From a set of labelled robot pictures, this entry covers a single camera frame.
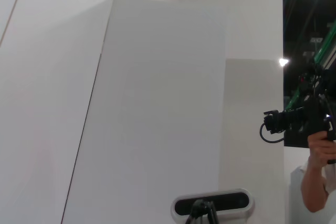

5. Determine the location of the green metal beam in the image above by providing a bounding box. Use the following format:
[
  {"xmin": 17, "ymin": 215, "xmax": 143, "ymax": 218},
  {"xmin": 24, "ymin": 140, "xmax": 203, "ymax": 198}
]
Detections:
[{"xmin": 285, "ymin": 28, "xmax": 336, "ymax": 112}]

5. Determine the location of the black silver depth camera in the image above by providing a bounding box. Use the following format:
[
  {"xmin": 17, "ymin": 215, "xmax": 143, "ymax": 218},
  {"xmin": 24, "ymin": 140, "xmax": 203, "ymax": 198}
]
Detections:
[{"xmin": 171, "ymin": 188, "xmax": 255, "ymax": 224}]

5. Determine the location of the black handheld video camera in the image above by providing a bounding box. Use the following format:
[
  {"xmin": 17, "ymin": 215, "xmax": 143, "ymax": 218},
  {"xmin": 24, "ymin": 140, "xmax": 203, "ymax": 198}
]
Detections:
[{"xmin": 259, "ymin": 62, "xmax": 336, "ymax": 166}]

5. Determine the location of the white shirt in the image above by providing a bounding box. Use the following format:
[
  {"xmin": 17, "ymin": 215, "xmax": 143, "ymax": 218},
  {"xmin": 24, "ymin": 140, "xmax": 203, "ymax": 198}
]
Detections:
[{"xmin": 289, "ymin": 163, "xmax": 331, "ymax": 209}]

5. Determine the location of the person's forearm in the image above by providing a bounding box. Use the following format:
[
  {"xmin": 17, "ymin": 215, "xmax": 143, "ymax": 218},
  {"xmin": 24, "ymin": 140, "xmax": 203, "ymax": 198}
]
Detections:
[{"xmin": 301, "ymin": 155, "xmax": 332, "ymax": 214}]

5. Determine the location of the person's hand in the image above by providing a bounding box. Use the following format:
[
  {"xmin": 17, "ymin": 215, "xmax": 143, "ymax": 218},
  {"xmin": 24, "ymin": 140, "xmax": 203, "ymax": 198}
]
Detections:
[{"xmin": 307, "ymin": 129, "xmax": 336, "ymax": 168}]

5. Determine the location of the black camera cable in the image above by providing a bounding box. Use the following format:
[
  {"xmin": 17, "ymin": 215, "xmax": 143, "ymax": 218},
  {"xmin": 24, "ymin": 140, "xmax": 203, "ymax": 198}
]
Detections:
[{"xmin": 259, "ymin": 121, "xmax": 286, "ymax": 144}]

